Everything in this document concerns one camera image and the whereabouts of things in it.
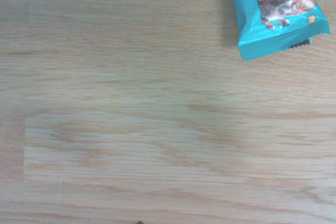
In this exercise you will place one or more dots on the teal and yellow protein bar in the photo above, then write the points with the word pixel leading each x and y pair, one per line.
pixel 249 11

